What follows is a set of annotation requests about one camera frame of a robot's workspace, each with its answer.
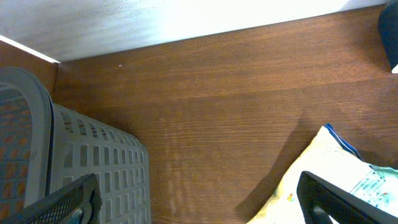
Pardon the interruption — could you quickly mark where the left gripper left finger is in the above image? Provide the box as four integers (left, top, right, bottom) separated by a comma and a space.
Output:
2, 174, 102, 224

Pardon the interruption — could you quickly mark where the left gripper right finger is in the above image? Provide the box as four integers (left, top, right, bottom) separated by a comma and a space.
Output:
297, 171, 397, 224

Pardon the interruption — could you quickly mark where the cream snack bag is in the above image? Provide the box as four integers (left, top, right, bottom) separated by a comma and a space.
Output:
249, 124, 397, 224

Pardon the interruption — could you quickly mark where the white barcode scanner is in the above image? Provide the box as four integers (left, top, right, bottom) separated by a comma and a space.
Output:
377, 0, 397, 74

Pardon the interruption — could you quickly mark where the grey plastic mesh basket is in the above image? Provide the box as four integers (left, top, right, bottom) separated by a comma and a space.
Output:
1, 67, 151, 223

